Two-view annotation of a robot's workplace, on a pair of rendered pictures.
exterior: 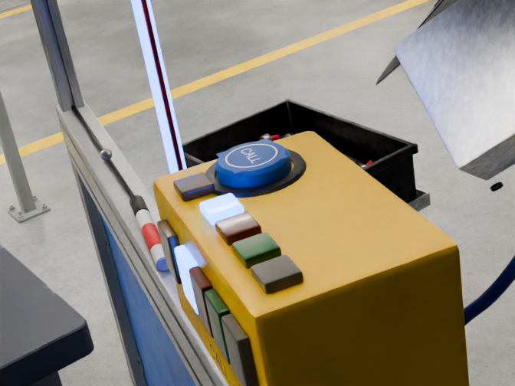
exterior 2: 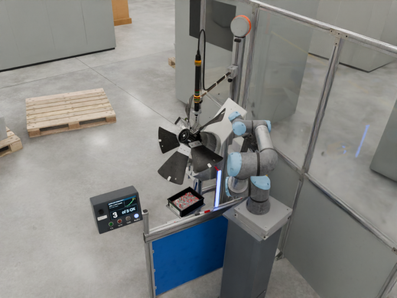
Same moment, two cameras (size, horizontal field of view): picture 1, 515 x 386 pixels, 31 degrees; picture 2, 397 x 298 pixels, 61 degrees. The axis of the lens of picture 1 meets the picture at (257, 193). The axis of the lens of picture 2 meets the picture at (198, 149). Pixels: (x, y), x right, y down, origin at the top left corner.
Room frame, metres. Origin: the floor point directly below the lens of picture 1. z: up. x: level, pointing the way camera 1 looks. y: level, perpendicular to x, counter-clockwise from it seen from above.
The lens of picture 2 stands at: (1.20, 1.75, 2.55)
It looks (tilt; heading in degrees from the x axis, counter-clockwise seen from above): 34 degrees down; 258
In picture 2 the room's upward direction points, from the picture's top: 2 degrees clockwise
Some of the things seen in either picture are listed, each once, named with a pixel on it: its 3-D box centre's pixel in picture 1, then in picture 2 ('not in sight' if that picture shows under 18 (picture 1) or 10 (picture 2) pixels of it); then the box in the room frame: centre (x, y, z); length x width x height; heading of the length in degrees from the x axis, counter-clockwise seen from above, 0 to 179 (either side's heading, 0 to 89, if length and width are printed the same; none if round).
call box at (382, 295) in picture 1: (300, 291); not in sight; (0.41, -0.01, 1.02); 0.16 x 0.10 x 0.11; 17
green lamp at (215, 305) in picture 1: (221, 326); not in sight; (0.36, 0.03, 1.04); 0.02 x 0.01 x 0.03; 17
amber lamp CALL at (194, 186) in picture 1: (193, 186); not in sight; (0.44, 0.03, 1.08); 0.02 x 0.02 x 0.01; 17
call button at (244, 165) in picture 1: (253, 167); not in sight; (0.45, 0.00, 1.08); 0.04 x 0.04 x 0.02
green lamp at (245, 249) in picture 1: (256, 250); not in sight; (0.37, 0.01, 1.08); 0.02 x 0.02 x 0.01; 17
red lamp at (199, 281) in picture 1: (205, 302); not in sight; (0.38, 0.03, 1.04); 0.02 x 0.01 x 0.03; 17
